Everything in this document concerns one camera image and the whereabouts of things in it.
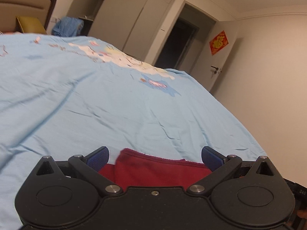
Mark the white wall socket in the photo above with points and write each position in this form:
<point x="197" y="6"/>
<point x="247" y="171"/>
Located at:
<point x="54" y="19"/>

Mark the mustard yellow pillow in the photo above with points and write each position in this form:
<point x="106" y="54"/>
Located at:
<point x="30" y="25"/>

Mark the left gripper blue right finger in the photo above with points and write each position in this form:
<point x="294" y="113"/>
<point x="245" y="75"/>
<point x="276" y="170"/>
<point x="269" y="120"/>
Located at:
<point x="222" y="168"/>

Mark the dark red knit sweater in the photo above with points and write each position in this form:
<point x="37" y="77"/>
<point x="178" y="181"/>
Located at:
<point x="132" y="168"/>

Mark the blue clothes pile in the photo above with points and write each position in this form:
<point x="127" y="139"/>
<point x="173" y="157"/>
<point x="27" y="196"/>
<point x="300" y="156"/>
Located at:
<point x="68" y="27"/>

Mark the red fu door decoration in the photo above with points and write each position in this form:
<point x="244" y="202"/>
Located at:
<point x="218" y="43"/>

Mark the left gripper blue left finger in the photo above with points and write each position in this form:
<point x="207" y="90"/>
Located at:
<point x="87" y="169"/>

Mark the grey built-in wardrobe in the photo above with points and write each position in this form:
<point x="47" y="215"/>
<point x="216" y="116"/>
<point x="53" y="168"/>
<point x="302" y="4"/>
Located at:
<point x="129" y="25"/>

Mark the brown padded headboard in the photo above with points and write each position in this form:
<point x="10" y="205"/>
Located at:
<point x="10" y="9"/>

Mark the white bedroom door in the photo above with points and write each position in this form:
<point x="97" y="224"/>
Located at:
<point x="201" y="70"/>

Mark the light blue cartoon bedspread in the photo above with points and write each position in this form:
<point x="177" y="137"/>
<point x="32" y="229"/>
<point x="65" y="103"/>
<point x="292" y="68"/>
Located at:
<point x="62" y="96"/>

